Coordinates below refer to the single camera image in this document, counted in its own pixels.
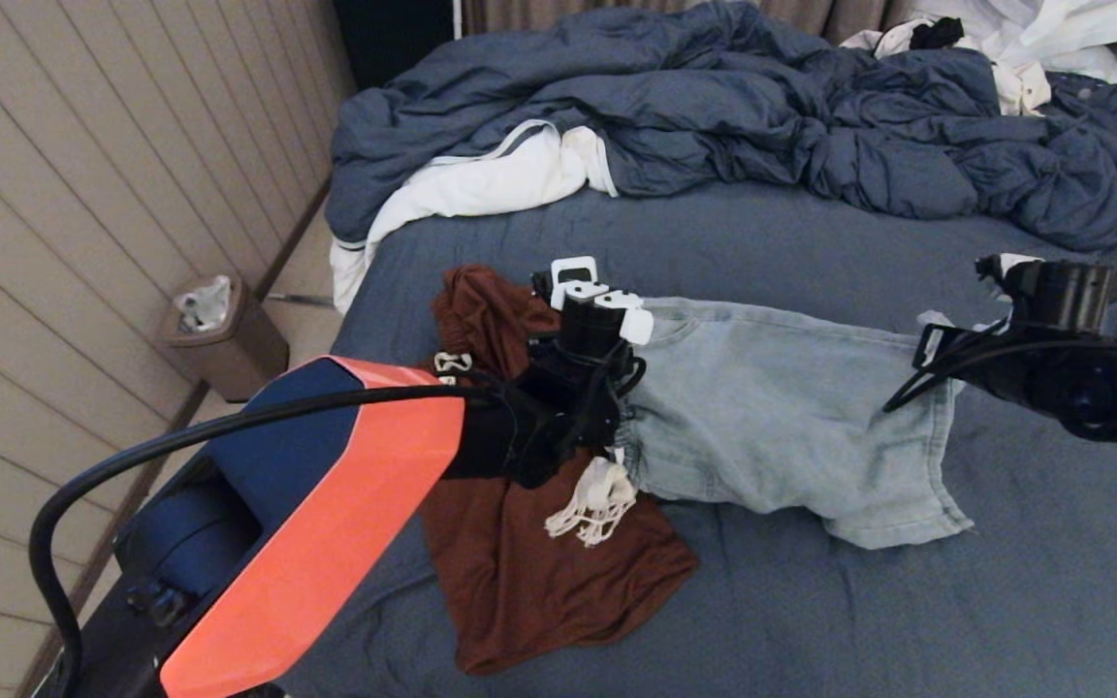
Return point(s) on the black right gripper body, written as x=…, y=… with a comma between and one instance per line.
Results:
x=975, y=354

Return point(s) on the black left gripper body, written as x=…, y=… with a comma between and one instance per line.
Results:
x=568, y=407

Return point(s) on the rust brown shorts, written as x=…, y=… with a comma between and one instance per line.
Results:
x=539, y=582

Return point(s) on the light blue denim jeans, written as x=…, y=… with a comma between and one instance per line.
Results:
x=781, y=417

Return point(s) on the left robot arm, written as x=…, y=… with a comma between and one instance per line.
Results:
x=306, y=514

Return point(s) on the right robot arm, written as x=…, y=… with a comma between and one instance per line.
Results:
x=1101, y=388

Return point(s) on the blue bed sheet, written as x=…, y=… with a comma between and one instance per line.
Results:
x=1005, y=582

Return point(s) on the cream jacket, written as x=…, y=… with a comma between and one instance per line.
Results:
x=1019, y=90

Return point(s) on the dark denim garment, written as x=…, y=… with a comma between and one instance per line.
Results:
x=1106, y=102

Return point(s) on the small black garment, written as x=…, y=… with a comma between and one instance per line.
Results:
x=935, y=35

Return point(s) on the brown trash bin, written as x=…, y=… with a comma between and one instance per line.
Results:
x=243, y=354

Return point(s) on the white shirt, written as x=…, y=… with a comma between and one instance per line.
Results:
x=1043, y=27

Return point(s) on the dark blue crumpled duvet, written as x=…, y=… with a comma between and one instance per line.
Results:
x=714, y=97

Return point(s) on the beige curtain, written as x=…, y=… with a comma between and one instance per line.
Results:
x=840, y=17

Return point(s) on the white plastic bin bag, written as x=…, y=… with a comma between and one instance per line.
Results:
x=203, y=302

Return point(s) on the white vertical pole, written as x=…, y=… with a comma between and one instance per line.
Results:
x=458, y=19

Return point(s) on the black cabinet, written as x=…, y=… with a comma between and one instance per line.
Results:
x=394, y=37

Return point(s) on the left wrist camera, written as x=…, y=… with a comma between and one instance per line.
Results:
x=588, y=310

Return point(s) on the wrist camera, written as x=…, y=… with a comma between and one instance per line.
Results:
x=1058, y=291
x=588, y=310

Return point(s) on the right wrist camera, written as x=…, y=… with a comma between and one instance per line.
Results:
x=1058, y=291

